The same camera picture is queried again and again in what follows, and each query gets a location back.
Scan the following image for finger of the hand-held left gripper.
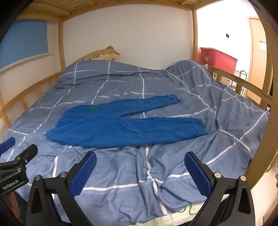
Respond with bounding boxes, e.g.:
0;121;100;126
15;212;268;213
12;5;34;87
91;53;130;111
13;144;39;168
0;137;16;155

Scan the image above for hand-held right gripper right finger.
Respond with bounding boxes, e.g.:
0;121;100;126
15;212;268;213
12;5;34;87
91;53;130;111
184;151;255;226

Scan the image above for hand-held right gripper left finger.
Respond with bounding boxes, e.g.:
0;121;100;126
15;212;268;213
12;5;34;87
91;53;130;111
26;151;97;226

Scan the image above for blue pants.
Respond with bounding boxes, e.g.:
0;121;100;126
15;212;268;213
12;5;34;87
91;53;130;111
45;94;207;148

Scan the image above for white green bed sheet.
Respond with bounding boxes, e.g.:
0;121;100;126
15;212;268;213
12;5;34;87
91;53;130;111
135;201;231;226

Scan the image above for blue checked duvet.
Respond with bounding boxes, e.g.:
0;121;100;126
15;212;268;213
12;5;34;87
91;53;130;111
0;59;271;224

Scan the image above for black metal rack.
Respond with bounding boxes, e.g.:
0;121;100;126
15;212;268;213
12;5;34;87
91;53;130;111
230;70;248;96

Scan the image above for red storage bin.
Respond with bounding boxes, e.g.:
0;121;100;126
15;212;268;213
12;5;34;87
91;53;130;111
199;47;239;75

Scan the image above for beige patterned pillow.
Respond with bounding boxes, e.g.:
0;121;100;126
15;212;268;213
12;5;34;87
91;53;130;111
73;45;120;64

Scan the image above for wooden door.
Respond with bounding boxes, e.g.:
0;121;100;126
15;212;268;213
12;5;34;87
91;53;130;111
248;16;268;105

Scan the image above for blue wall panel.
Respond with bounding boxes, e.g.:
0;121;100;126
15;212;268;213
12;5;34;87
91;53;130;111
0;19;49;69

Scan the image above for wooden bunk bed frame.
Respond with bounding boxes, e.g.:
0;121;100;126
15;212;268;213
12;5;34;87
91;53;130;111
0;0;278;192

